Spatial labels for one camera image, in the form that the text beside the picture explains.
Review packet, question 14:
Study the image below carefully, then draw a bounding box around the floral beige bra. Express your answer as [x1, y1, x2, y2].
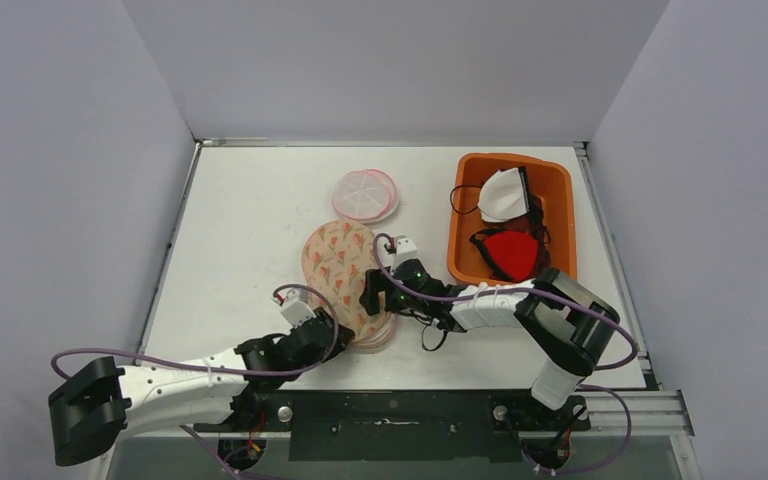
[301, 219, 396, 353]

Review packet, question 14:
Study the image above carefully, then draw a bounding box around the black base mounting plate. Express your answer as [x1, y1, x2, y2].
[195, 389, 591, 462]

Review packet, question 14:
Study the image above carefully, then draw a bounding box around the purple cable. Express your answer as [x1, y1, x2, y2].
[371, 231, 640, 475]
[49, 283, 340, 480]

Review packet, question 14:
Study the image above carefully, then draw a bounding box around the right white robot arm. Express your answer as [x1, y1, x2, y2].
[359, 260, 621, 429]

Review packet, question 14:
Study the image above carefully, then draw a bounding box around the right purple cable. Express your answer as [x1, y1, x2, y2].
[371, 231, 640, 475]

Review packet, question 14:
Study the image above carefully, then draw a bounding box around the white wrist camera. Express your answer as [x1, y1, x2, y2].
[276, 288, 315, 327]
[384, 235, 418, 268]

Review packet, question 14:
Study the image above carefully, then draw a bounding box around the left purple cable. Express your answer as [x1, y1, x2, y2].
[49, 283, 340, 480]

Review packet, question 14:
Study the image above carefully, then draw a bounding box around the white mesh pink-trimmed laundry bag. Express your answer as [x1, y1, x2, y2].
[331, 169, 400, 224]

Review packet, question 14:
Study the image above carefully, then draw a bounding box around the orange plastic basin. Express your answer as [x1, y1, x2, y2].
[447, 152, 578, 284]

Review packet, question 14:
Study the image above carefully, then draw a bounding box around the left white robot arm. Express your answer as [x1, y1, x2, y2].
[48, 308, 355, 467]

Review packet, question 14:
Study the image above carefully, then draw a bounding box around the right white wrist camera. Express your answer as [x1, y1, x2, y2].
[384, 235, 418, 268]

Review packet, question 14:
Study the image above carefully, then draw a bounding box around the dark red bra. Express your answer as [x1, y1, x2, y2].
[503, 195, 551, 281]

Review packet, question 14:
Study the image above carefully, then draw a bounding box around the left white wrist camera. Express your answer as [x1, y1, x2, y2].
[276, 288, 315, 327]

